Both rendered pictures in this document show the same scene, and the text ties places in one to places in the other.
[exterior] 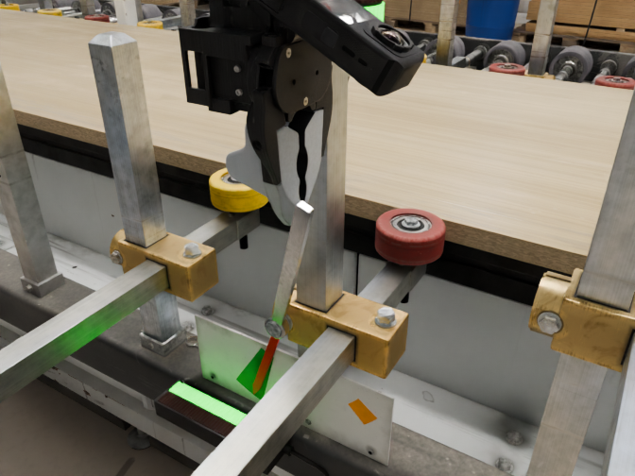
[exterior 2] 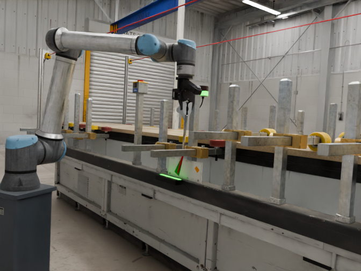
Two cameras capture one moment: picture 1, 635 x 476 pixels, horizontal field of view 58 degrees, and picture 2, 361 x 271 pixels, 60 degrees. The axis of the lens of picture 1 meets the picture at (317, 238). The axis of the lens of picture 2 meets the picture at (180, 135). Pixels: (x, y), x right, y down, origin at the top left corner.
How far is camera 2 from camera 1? 115 cm
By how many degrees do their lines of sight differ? 32
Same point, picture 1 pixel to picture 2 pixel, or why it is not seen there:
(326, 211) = (193, 123)
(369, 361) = (198, 154)
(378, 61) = (194, 89)
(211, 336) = (171, 161)
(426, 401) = not seen: hidden behind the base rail
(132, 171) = (163, 125)
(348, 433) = (194, 177)
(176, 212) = not seen: hidden behind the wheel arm
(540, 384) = (248, 186)
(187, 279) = (168, 147)
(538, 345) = (247, 173)
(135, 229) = (160, 138)
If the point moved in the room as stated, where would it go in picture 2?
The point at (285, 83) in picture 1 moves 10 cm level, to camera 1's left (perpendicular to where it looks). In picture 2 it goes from (184, 94) to (164, 94)
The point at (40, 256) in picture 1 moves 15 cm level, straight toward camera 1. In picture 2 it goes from (138, 155) to (139, 158)
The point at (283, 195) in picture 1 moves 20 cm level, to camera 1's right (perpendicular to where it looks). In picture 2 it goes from (182, 112) to (224, 114)
